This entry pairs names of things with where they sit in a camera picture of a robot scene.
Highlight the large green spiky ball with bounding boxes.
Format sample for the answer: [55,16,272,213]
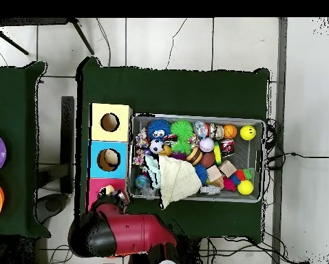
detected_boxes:
[169,120,194,141]

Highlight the thin black floor cable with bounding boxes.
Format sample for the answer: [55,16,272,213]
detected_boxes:
[165,17,188,70]

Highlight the dark green side tablecloth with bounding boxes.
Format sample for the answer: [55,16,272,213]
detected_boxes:
[0,60,51,239]

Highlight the plain wooden cube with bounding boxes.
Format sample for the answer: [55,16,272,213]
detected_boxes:
[206,164,223,182]

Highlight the small soccer ball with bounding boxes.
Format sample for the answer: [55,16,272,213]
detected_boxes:
[149,139,165,155]

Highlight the yellow foam ball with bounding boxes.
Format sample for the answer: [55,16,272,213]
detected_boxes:
[239,124,257,142]

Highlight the toy hamburger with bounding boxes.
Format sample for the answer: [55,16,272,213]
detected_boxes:
[185,147,203,166]

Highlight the yellow duck plush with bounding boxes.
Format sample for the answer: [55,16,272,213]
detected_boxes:
[99,184,116,197]

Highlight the multicoloured spiky caterpillar toy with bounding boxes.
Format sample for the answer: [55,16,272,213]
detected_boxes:
[223,168,253,192]

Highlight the light blue cloth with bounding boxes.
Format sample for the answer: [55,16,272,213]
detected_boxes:
[143,155,162,190]

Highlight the black tripod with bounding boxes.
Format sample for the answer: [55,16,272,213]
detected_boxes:
[0,17,96,56]

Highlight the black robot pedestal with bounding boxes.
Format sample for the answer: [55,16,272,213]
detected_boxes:
[180,235,201,264]

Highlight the blue spiky ball with eyes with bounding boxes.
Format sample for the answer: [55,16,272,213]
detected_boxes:
[147,119,171,141]

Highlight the cream white waffle cloth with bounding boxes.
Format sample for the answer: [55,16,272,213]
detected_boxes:
[157,155,203,210]

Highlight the black power cable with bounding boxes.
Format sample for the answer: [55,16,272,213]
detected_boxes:
[266,151,329,160]

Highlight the shallow wire mesh bin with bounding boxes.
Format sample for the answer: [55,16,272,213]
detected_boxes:
[127,113,266,204]

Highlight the wooden box with three holes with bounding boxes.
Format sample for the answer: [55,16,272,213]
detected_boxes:
[85,102,134,214]

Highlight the black upright panel stand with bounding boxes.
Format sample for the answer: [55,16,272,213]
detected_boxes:
[35,96,75,224]

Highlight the small orange basketball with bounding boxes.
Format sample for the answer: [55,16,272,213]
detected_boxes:
[222,124,238,140]

